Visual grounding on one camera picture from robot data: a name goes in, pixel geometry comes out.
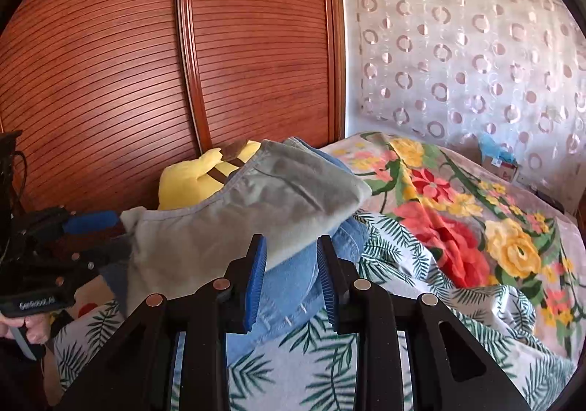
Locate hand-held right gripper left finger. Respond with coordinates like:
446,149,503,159
59,233,268,411

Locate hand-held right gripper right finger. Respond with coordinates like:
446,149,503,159
316,235,533,411

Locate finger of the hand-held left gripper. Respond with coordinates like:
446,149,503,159
55,236,134,277
27,207,122,239

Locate grey-green pants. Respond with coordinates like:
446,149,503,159
120,139,372,317

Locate person's left hand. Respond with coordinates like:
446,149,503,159
0,311,52,348

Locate blue jeans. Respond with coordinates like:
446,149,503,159
98,137,371,367

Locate yellow plush toy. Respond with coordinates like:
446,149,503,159
68,139,262,318

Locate person's dark clothing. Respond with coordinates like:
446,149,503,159
0,338,61,411

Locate floral blanket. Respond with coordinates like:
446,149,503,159
318,132,580,361

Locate leaf print bed sheet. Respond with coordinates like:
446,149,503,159
50,210,578,411

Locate wooden slatted wardrobe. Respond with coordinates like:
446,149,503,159
0,0,347,220

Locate blue tissue box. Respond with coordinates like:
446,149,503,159
478,134,521,184

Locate sheer circle pattern curtain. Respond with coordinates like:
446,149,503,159
341,0,586,216

